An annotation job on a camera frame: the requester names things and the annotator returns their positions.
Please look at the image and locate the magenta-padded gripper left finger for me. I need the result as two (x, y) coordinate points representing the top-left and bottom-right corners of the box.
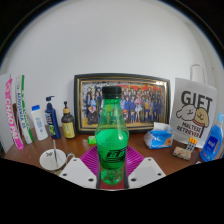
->
(59, 145), (102, 190)

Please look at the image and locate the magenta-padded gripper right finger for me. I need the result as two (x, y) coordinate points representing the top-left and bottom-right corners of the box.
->
(124, 145), (167, 190)

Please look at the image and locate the green plastic drink bottle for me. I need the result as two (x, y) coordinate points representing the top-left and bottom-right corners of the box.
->
(94, 85), (130, 186)

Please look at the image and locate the white stir stick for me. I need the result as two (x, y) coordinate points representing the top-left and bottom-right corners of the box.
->
(52, 139), (59, 169)

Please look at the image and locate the patterned paper cup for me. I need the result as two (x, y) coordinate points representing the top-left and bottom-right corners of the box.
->
(39, 148), (76, 174)

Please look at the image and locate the small green packet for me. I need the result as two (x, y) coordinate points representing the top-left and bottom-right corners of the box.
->
(87, 135), (98, 145)

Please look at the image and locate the blue tissue pack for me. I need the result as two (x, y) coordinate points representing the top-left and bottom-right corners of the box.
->
(143, 121), (175, 150)

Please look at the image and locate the small patterned box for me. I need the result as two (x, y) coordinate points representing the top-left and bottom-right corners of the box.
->
(172, 145), (193, 161)

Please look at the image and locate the amber pump bottle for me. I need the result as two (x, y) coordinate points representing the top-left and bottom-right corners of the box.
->
(61, 101), (77, 140)

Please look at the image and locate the small orange-topped white box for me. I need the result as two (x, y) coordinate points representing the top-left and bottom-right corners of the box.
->
(185, 137), (198, 153)

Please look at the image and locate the dark blue pump bottle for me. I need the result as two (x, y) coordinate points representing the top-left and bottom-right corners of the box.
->
(44, 95), (62, 140)

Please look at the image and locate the white bottle with blue cap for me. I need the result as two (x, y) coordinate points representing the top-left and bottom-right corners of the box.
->
(30, 104), (49, 141)

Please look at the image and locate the framed group picture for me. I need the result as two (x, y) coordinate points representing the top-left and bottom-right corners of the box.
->
(73, 73), (171, 135)

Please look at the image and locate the blue detergent bottle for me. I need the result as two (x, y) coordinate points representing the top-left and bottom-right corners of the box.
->
(199, 112), (224, 163)

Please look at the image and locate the white paper gift bag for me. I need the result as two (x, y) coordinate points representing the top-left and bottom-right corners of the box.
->
(169, 63), (218, 149)

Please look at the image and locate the white blue shuttlecock tube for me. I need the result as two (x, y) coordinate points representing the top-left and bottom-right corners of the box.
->
(14, 74), (35, 145)

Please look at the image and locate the pink shuttlecock tube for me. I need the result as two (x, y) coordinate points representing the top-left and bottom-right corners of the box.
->
(4, 78), (25, 151)

